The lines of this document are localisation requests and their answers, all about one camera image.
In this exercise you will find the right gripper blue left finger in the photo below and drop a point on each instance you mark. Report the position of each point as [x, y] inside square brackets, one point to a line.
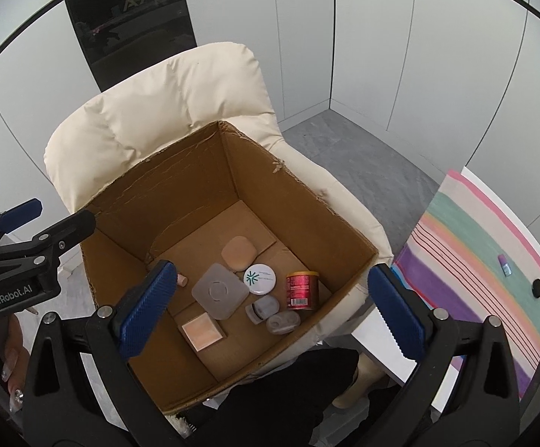
[138, 312]

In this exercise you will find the person's left hand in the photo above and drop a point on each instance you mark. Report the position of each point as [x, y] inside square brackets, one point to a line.
[15, 364]

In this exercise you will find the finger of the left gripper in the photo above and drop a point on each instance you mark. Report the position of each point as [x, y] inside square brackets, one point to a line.
[54, 241]
[19, 215]

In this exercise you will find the small white grey case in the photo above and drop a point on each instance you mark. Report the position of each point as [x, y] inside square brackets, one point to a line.
[262, 309]

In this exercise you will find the black glass panel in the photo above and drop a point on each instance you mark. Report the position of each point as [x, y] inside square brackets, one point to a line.
[120, 38]

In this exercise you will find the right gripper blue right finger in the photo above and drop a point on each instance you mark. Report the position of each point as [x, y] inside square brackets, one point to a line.
[411, 322]

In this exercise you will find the blue bottle pink cap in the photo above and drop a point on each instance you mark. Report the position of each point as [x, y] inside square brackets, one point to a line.
[505, 265]

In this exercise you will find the beige rounded compact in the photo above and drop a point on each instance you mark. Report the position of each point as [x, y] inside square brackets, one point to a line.
[239, 253]

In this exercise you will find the cream padded chair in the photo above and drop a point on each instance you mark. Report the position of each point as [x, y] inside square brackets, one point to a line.
[124, 126]

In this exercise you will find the white round tin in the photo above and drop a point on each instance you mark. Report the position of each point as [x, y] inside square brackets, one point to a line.
[260, 279]

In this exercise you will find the person's black trousers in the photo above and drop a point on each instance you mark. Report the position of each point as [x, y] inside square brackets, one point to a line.
[281, 408]

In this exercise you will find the square peach powder compact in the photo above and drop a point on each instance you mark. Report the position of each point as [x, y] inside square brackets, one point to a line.
[202, 332]

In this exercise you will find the translucent plastic box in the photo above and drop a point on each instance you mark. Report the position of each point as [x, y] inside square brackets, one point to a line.
[219, 292]

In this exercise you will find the brown cardboard box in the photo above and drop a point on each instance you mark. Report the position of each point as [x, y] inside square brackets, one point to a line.
[263, 261]

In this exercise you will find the white small table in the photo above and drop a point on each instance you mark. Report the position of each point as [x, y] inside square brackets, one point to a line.
[507, 288]

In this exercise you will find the striped colourful towel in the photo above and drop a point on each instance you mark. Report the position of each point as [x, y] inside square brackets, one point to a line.
[479, 279]

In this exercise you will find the red cylindrical can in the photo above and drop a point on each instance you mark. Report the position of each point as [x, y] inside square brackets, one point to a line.
[302, 290]

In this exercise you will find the small clear round case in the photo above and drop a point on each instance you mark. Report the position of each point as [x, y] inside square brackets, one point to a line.
[283, 323]

